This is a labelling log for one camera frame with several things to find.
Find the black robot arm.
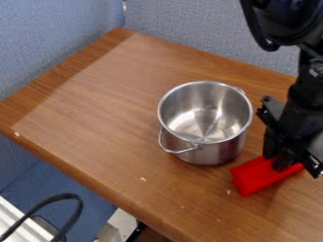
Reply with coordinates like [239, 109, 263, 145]
[246, 0, 323, 178]

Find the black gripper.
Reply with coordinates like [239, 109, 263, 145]
[257, 95, 323, 179]

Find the red block object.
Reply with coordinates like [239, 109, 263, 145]
[231, 156, 305, 197]

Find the metal pot with handle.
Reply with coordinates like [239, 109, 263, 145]
[158, 80, 254, 165]

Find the black cable loop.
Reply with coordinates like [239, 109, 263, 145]
[0, 193, 84, 242]

